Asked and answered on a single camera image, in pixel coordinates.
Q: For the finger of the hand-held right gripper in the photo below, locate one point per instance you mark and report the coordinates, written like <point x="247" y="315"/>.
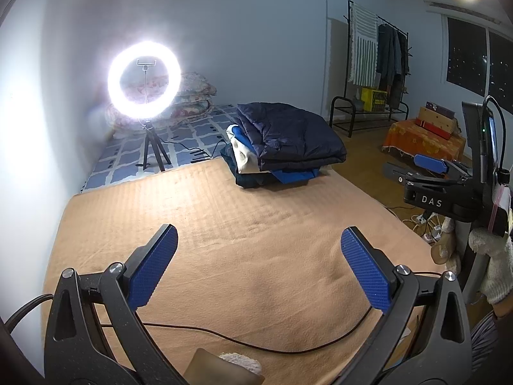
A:
<point x="396" y="172"/>
<point x="431" y="161"/>

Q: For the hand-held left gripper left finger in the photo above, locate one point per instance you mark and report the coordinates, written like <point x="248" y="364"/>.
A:
<point x="154" y="264"/>

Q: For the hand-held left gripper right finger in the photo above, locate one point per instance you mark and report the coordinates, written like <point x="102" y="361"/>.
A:
<point x="366" y="268"/>

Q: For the navy puffer jacket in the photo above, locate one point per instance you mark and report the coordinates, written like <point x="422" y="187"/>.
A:
<point x="288" y="132"/>

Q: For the person's right forearm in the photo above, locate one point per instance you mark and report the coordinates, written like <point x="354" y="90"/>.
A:
<point x="487" y="341"/>

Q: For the dark hanging clothes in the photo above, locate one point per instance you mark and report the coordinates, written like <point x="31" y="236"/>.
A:
<point x="390" y="60"/>

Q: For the black clothes rack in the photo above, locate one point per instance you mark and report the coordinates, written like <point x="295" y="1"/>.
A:
<point x="348" y="48"/>

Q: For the person's right hand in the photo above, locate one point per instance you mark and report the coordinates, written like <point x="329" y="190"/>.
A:
<point x="495" y="264"/>

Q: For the person's left hand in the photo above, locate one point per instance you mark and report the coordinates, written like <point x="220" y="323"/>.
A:
<point x="240" y="363"/>

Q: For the orange cloth covered table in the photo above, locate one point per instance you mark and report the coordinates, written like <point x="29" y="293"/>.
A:
<point x="417" y="140"/>

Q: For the red box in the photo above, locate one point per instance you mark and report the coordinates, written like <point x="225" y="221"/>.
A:
<point x="433" y="128"/>

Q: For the white power strip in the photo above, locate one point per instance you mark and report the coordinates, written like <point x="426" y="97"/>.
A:
<point x="431" y="236"/>

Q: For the wooden box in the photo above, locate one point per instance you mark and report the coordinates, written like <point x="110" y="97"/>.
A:
<point x="439" y="118"/>

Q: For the yellow crate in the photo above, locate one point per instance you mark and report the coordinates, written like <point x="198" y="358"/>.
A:
<point x="374" y="99"/>

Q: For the tan blanket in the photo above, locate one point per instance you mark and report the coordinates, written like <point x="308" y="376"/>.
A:
<point x="240" y="228"/>

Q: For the blue garment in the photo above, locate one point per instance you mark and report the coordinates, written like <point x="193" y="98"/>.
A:
<point x="296" y="175"/>

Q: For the window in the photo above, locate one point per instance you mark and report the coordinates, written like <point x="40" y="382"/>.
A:
<point x="467" y="56"/>

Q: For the dark folded garment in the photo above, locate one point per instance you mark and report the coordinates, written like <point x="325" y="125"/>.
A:
<point x="250" y="179"/>

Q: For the white striped towel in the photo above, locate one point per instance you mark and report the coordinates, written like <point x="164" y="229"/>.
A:
<point x="362" y="44"/>

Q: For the blue patterned floor mat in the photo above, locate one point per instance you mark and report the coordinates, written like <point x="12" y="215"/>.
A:
<point x="188" y="136"/>

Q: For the white garment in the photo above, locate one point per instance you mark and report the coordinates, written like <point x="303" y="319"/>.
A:
<point x="244" y="156"/>

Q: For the folded floral quilts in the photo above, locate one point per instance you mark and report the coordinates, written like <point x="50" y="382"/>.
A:
<point x="192" y="100"/>

